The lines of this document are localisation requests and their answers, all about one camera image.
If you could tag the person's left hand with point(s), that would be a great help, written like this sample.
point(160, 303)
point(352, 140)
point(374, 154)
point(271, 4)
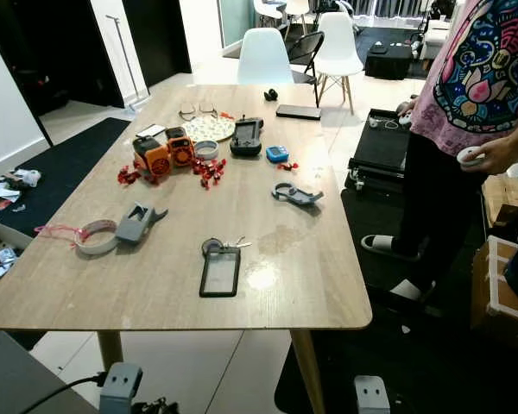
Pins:
point(506, 155)

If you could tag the white round object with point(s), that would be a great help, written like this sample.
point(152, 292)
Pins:
point(469, 156)

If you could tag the small wooden box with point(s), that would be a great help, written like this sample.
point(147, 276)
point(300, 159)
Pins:
point(503, 199)

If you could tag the floor clutter pile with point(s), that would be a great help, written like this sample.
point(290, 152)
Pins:
point(13, 185)

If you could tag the person in patterned shirt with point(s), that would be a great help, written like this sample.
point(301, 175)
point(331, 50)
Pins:
point(479, 78)

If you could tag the open cardboard box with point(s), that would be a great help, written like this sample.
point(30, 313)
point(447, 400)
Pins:
point(4, 252)

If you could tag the dark floor rug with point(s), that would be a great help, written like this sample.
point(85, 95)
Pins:
point(73, 164)

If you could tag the black wheeled cart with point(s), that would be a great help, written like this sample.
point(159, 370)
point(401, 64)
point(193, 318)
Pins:
point(380, 148)

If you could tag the cardboard box with white trim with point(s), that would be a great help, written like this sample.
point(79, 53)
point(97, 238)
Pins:
point(496, 291)

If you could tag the red small clips pile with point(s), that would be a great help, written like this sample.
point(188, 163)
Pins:
point(287, 166)
point(128, 175)
point(210, 171)

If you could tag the white floor stand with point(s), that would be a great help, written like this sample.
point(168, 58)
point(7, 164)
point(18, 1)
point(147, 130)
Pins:
point(126, 62)

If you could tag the white card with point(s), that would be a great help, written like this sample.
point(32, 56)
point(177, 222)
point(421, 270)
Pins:
point(149, 131)

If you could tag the grey plastic tape dispenser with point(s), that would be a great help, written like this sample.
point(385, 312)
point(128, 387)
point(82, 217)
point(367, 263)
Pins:
point(138, 222)

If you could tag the orange black box device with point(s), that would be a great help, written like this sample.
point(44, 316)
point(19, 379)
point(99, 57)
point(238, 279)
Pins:
point(152, 158)

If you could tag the white chair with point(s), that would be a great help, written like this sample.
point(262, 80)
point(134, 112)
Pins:
point(337, 43)

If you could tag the grey clamp tool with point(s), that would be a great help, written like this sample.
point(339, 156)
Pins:
point(298, 196)

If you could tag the black phone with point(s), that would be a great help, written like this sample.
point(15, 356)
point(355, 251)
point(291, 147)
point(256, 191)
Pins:
point(298, 112)

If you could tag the black chair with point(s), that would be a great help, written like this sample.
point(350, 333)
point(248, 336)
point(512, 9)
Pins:
point(305, 52)

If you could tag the small blue device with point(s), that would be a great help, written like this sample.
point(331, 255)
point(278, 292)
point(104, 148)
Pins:
point(276, 154)

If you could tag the orange black round-faced device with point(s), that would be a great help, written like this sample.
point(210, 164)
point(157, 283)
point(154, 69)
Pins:
point(180, 149)

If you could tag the light wooden table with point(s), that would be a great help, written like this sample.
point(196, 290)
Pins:
point(302, 276)

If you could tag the grey flat panel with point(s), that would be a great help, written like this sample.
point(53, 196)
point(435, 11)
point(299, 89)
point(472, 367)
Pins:
point(17, 381)

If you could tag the thin-framed glasses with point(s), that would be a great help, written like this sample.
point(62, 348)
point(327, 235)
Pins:
point(186, 111)

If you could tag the small black object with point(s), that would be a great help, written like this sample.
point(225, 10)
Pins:
point(270, 95)

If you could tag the wooden table leg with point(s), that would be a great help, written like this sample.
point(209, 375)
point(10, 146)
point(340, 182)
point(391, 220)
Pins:
point(306, 371)
point(110, 349)

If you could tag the small white tape roll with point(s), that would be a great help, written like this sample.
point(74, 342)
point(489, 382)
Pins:
point(205, 153)

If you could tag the black handheld controller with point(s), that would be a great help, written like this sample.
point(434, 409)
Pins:
point(247, 140)

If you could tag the white patterned plate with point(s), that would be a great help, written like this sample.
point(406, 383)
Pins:
point(209, 128)

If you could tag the pale blue chair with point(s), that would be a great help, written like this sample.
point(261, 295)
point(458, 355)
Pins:
point(264, 56)

